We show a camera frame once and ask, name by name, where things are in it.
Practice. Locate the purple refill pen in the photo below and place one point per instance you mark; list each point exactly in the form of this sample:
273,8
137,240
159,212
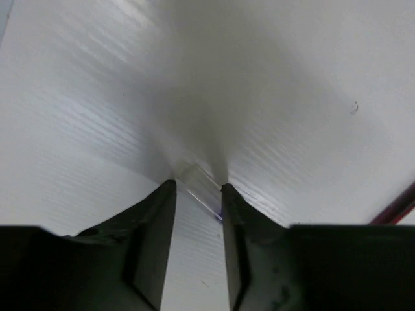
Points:
201,187

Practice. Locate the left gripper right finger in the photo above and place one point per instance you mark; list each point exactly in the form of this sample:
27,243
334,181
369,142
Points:
314,267

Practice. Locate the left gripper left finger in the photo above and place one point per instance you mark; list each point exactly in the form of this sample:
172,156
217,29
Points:
119,264

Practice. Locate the red pen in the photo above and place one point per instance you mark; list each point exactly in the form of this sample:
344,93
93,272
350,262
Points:
397,209

